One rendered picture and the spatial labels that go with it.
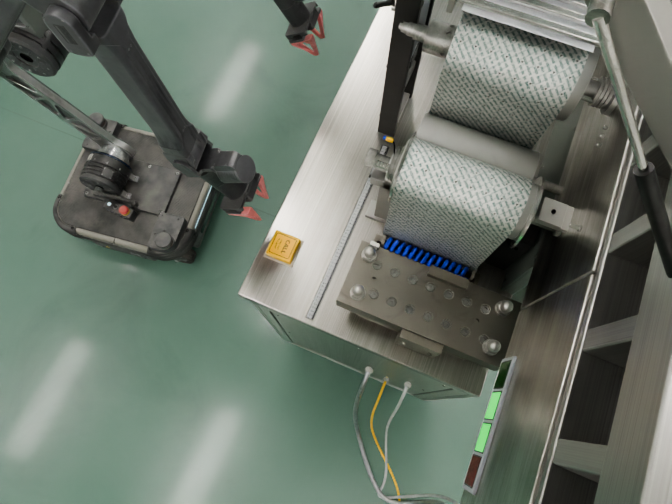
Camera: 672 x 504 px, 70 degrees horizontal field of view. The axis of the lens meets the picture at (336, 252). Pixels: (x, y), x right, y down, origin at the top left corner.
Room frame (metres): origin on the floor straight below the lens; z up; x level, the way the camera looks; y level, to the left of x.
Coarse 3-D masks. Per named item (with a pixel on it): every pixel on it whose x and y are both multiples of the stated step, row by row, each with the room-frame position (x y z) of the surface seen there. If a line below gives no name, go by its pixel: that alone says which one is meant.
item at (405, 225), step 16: (400, 208) 0.39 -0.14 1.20; (400, 224) 0.38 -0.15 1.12; (416, 224) 0.37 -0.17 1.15; (432, 224) 0.36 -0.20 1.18; (400, 240) 0.38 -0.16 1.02; (416, 240) 0.36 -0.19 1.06; (432, 240) 0.35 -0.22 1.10; (448, 240) 0.34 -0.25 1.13; (464, 240) 0.33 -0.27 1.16; (480, 240) 0.32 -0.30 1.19; (448, 256) 0.33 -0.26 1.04; (464, 256) 0.32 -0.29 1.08; (480, 256) 0.31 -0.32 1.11
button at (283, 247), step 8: (280, 232) 0.44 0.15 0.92; (272, 240) 0.42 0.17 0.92; (280, 240) 0.42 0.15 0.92; (288, 240) 0.42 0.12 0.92; (296, 240) 0.42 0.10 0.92; (272, 248) 0.40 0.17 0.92; (280, 248) 0.40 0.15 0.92; (288, 248) 0.40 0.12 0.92; (296, 248) 0.40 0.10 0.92; (272, 256) 0.38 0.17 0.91; (280, 256) 0.37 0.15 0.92; (288, 256) 0.37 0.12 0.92
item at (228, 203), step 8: (224, 184) 0.46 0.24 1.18; (232, 184) 0.46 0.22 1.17; (240, 184) 0.47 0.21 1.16; (248, 184) 0.48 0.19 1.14; (224, 192) 0.45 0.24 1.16; (232, 192) 0.45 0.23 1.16; (240, 192) 0.46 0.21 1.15; (224, 200) 0.45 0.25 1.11; (232, 200) 0.45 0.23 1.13; (240, 200) 0.44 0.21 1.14; (224, 208) 0.43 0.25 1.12; (232, 208) 0.42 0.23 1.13; (240, 208) 0.42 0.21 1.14
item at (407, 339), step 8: (400, 336) 0.15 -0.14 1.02; (408, 336) 0.15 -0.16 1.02; (416, 336) 0.15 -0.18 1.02; (400, 344) 0.14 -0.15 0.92; (408, 344) 0.14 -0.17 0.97; (416, 344) 0.13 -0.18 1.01; (424, 344) 0.13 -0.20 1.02; (432, 344) 0.13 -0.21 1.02; (424, 352) 0.12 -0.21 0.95; (432, 352) 0.11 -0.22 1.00; (440, 352) 0.11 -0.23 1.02
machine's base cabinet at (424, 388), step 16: (256, 304) 0.26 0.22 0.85; (272, 320) 0.26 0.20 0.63; (288, 320) 0.23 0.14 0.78; (288, 336) 0.25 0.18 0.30; (304, 336) 0.22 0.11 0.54; (320, 336) 0.19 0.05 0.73; (320, 352) 0.20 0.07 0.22; (336, 352) 0.17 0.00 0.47; (352, 352) 0.15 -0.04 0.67; (368, 352) 0.13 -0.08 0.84; (352, 368) 0.14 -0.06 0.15; (384, 368) 0.11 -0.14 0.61; (400, 368) 0.10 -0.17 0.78; (400, 384) 0.07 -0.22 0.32; (416, 384) 0.06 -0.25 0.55; (432, 384) 0.05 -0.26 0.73
